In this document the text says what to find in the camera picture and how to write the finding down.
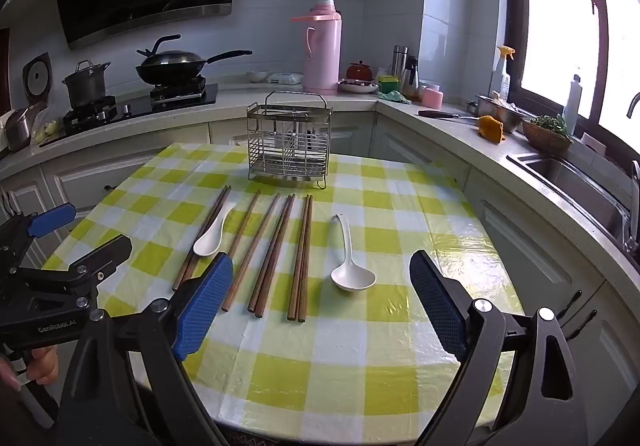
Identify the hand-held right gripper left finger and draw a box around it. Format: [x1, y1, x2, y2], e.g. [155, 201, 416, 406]
[57, 252, 234, 446]

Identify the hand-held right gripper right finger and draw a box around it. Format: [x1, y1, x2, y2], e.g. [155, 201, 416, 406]
[410, 250, 588, 446]

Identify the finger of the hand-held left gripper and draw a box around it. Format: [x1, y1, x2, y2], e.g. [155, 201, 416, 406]
[20, 235, 133, 307]
[0, 199, 77, 272]

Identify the small white soup spoon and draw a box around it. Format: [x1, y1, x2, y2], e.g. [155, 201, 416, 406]
[193, 205, 236, 257]

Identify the white long-handled ladle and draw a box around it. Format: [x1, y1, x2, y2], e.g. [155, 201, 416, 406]
[330, 213, 377, 292]

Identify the steel wire utensil rack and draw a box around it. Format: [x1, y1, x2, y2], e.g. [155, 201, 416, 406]
[246, 91, 333, 190]

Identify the person's left hand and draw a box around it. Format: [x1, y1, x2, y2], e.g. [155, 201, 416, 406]
[0, 345, 60, 394]

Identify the clear plastic bag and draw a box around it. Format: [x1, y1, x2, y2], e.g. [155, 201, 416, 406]
[31, 119, 63, 144]

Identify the silver rice cooker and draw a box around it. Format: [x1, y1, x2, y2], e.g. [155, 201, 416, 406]
[2, 51, 53, 153]

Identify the yellow checkered tablecloth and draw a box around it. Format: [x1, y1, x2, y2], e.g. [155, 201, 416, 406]
[42, 142, 526, 444]

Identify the steel stockpot with lid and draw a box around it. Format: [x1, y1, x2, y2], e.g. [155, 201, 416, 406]
[61, 60, 112, 110]

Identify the black gas stove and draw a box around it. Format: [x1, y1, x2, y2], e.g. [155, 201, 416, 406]
[39, 76, 219, 147]

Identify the steel kitchen sink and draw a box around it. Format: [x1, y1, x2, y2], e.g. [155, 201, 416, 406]
[506, 152, 631, 247]

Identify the orange cloth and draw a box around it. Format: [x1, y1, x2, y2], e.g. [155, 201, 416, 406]
[477, 115, 508, 145]

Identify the black wok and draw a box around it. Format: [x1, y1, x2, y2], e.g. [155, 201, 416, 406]
[136, 50, 253, 86]

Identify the steel basin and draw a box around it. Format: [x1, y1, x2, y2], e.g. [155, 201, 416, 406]
[472, 94, 531, 133]

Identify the wicker basket with greens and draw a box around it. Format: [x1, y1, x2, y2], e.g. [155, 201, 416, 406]
[521, 115, 574, 157]

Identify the steel wok lid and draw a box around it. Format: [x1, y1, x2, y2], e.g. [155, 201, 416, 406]
[137, 35, 203, 67]

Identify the oil bottle black top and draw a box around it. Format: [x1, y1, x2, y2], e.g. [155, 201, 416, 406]
[402, 55, 420, 97]

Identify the plate with chopsticks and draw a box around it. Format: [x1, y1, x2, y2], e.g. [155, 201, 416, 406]
[338, 79, 379, 94]

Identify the spray bottle yellow trigger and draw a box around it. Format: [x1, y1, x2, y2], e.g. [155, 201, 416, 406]
[492, 45, 517, 102]

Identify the white wipes pack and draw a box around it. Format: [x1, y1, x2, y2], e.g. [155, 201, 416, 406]
[265, 71, 304, 88]

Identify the white dish soap bottle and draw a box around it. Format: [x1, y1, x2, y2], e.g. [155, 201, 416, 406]
[561, 74, 584, 136]

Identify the pink thermos jug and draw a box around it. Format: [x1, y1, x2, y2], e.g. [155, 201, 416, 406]
[291, 0, 343, 96]

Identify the black cabinet handle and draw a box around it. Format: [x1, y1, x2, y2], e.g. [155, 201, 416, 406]
[562, 309, 599, 333]
[556, 289, 584, 319]

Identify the knife with dark handle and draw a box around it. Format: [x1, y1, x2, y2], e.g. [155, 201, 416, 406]
[418, 110, 480, 122]

